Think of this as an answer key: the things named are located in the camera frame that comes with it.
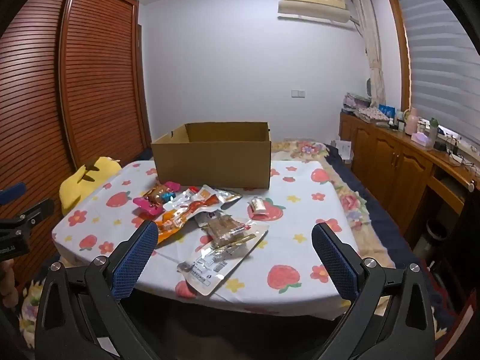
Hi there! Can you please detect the cream curtain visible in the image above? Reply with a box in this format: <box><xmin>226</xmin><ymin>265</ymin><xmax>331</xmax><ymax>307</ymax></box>
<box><xmin>350</xmin><ymin>0</ymin><xmax>388</xmax><ymax>109</ymax></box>

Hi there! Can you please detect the folded floral cloth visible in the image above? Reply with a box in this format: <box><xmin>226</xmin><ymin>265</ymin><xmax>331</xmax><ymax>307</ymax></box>
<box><xmin>355</xmin><ymin>106</ymin><xmax>391</xmax><ymax>123</ymax></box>

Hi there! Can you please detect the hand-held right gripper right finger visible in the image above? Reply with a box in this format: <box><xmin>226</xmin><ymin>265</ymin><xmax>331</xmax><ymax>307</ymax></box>
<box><xmin>310</xmin><ymin>222</ymin><xmax>437</xmax><ymax>360</ymax></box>

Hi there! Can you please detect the white red snack packet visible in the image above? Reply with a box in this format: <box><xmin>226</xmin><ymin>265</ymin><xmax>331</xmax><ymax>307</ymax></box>
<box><xmin>164</xmin><ymin>185</ymin><xmax>205</xmax><ymax>212</ymax></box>

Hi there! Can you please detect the wooden louvered wardrobe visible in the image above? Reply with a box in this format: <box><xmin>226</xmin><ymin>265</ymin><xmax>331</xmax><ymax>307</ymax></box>
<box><xmin>0</xmin><ymin>0</ymin><xmax>153</xmax><ymax>284</ymax></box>

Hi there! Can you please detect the clear brown snack packet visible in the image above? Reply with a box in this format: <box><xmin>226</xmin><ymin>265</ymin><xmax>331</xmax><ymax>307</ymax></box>
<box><xmin>176</xmin><ymin>211</ymin><xmax>270</xmax><ymax>296</ymax></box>

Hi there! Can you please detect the grey trash can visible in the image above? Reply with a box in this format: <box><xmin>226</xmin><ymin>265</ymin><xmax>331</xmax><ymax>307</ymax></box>
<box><xmin>412</xmin><ymin>218</ymin><xmax>449</xmax><ymax>262</ymax></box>

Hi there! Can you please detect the white paper bag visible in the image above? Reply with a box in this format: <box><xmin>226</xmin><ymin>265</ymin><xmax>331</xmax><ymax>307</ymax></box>
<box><xmin>334</xmin><ymin>139</ymin><xmax>353</xmax><ymax>164</ymax></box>

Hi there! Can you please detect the pink thermos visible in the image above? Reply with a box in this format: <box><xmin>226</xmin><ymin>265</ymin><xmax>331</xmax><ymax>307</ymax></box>
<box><xmin>404</xmin><ymin>106</ymin><xmax>420</xmax><ymax>134</ymax></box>

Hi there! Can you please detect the silver orange snack packet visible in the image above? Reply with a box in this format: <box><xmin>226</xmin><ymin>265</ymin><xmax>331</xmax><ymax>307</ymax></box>
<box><xmin>202</xmin><ymin>184</ymin><xmax>241</xmax><ymax>209</ymax></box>

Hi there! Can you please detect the wooden sideboard cabinet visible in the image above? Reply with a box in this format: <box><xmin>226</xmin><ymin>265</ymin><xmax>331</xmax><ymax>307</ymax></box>
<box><xmin>339</xmin><ymin>110</ymin><xmax>480</xmax><ymax>260</ymax></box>

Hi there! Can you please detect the person's left hand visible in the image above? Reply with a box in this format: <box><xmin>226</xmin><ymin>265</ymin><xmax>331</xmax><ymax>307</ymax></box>
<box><xmin>0</xmin><ymin>259</ymin><xmax>17</xmax><ymax>310</ymax></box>

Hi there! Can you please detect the yellow plush toy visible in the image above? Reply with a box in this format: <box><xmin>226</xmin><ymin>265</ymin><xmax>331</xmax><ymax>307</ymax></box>
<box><xmin>60</xmin><ymin>156</ymin><xmax>123</xmax><ymax>217</ymax></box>

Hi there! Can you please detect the strawberry print tablecloth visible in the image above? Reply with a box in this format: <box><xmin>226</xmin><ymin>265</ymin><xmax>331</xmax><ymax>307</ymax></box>
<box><xmin>52</xmin><ymin>159</ymin><xmax>397</xmax><ymax>322</ymax></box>

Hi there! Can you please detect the grey window blind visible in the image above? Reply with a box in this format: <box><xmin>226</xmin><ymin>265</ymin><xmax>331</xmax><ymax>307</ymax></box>
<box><xmin>395</xmin><ymin>0</ymin><xmax>480</xmax><ymax>151</ymax></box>

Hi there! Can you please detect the floral blanket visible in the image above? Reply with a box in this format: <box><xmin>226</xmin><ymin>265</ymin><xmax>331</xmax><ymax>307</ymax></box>
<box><xmin>15</xmin><ymin>140</ymin><xmax>474</xmax><ymax>346</ymax></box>

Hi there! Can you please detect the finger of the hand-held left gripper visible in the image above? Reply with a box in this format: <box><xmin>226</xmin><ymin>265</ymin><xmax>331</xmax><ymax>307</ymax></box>
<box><xmin>0</xmin><ymin>198</ymin><xmax>56</xmax><ymax>233</ymax></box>
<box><xmin>0</xmin><ymin>182</ymin><xmax>28</xmax><ymax>206</ymax></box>

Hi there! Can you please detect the beige air conditioner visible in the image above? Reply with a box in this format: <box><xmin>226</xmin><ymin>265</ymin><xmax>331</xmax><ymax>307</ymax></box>
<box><xmin>277</xmin><ymin>0</ymin><xmax>358</xmax><ymax>28</ymax></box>

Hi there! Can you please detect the brown cardboard box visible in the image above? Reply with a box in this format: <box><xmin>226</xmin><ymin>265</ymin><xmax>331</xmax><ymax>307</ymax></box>
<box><xmin>151</xmin><ymin>121</ymin><xmax>272</xmax><ymax>190</ymax></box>

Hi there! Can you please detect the small white snack packet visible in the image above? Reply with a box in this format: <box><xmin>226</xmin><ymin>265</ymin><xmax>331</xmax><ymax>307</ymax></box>
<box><xmin>247</xmin><ymin>196</ymin><xmax>273</xmax><ymax>219</ymax></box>

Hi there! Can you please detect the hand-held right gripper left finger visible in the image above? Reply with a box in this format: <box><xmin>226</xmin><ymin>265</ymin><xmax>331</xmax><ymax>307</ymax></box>
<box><xmin>34</xmin><ymin>219</ymin><xmax>160</xmax><ymax>360</ymax></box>

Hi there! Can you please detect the wooden window frame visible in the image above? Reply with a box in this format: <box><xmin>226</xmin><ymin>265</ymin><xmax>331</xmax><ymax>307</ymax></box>
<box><xmin>384</xmin><ymin>0</ymin><xmax>414</xmax><ymax>114</ymax></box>

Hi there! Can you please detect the pink snack packet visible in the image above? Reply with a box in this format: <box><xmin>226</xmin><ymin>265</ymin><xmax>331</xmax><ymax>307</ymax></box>
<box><xmin>133</xmin><ymin>181</ymin><xmax>183</xmax><ymax>217</ymax></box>

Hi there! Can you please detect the white power strip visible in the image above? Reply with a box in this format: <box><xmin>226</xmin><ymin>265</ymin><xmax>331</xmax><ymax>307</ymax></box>
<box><xmin>445</xmin><ymin>150</ymin><xmax>466</xmax><ymax>167</ymax></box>

